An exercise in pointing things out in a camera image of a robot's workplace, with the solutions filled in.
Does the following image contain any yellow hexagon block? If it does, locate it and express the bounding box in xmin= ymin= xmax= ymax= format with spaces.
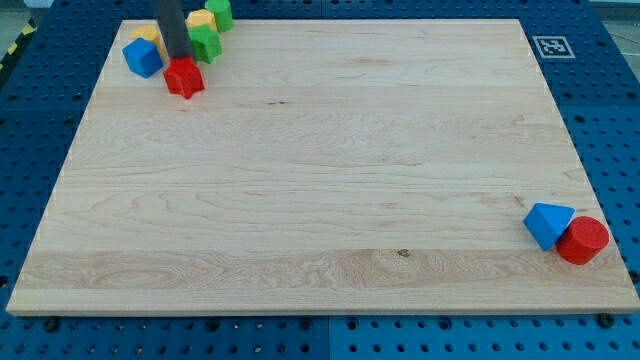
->
xmin=185 ymin=9 xmax=217 ymax=31

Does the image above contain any wooden board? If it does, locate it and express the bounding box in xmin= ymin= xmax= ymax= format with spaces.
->
xmin=7 ymin=19 xmax=639 ymax=317

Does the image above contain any black and yellow hazard tape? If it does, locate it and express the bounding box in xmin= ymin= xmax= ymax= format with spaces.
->
xmin=1 ymin=19 xmax=37 ymax=76

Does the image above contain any yellow block behind cube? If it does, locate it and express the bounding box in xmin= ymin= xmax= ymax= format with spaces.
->
xmin=130 ymin=25 xmax=168 ymax=60

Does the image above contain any red cylinder block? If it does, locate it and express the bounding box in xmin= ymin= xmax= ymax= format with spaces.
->
xmin=556 ymin=216 xmax=610 ymax=265

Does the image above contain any blue triangular prism block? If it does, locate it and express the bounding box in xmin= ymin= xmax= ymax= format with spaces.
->
xmin=523 ymin=202 xmax=576 ymax=251

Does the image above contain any blue cube block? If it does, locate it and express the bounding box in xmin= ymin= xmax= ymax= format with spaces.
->
xmin=122 ymin=38 xmax=163 ymax=78

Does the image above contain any red star block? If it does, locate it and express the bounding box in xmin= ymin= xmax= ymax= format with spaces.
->
xmin=163 ymin=56 xmax=205 ymax=99

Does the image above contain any green star block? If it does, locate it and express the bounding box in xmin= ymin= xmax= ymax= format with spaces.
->
xmin=188 ymin=25 xmax=223 ymax=63

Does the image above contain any white fiducial marker tag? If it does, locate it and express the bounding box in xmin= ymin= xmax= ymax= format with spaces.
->
xmin=532 ymin=35 xmax=575 ymax=59

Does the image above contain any green cylinder block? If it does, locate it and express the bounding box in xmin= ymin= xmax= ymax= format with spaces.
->
xmin=205 ymin=0 xmax=234 ymax=32

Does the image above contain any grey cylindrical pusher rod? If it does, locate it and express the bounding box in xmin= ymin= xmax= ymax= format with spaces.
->
xmin=152 ymin=0 xmax=193 ymax=59

